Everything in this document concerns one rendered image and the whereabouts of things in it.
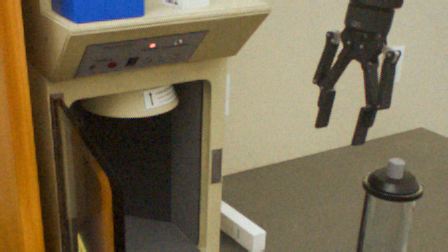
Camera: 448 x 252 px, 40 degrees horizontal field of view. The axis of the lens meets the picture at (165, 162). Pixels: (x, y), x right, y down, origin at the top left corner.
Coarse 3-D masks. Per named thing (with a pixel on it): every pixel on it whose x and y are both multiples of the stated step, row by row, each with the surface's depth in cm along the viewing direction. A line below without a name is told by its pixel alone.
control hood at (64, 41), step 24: (216, 0) 94; (240, 0) 94; (48, 24) 84; (72, 24) 78; (96, 24) 79; (120, 24) 80; (144, 24) 82; (168, 24) 84; (192, 24) 86; (216, 24) 89; (240, 24) 92; (48, 48) 86; (72, 48) 81; (216, 48) 97; (240, 48) 100; (48, 72) 89; (72, 72) 88; (120, 72) 93
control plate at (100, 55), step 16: (192, 32) 89; (96, 48) 83; (112, 48) 85; (128, 48) 86; (144, 48) 88; (160, 48) 90; (176, 48) 92; (192, 48) 93; (80, 64) 86; (96, 64) 88; (144, 64) 93; (160, 64) 95
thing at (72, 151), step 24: (72, 120) 81; (72, 144) 82; (72, 168) 85; (96, 168) 70; (72, 192) 87; (96, 192) 72; (72, 216) 91; (96, 216) 74; (72, 240) 94; (96, 240) 77; (120, 240) 68
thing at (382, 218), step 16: (368, 176) 116; (368, 192) 113; (384, 192) 110; (416, 192) 110; (368, 208) 115; (384, 208) 112; (400, 208) 111; (368, 224) 116; (384, 224) 113; (400, 224) 113; (368, 240) 116; (384, 240) 114; (400, 240) 114
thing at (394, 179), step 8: (392, 160) 112; (400, 160) 112; (384, 168) 116; (392, 168) 112; (400, 168) 111; (376, 176) 113; (384, 176) 113; (392, 176) 112; (400, 176) 112; (408, 176) 113; (376, 184) 112; (384, 184) 111; (392, 184) 110; (400, 184) 110; (408, 184) 110; (416, 184) 111; (392, 192) 110; (400, 192) 110; (408, 192) 110
